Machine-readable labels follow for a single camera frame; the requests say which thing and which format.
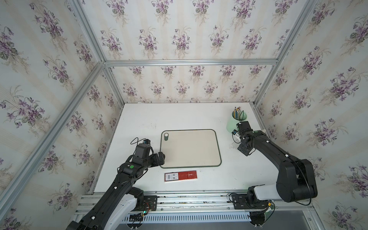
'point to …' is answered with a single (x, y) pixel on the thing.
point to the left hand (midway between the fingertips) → (160, 158)
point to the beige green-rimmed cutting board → (190, 148)
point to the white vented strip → (187, 217)
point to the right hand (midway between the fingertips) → (254, 143)
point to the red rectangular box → (174, 176)
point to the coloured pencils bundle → (236, 112)
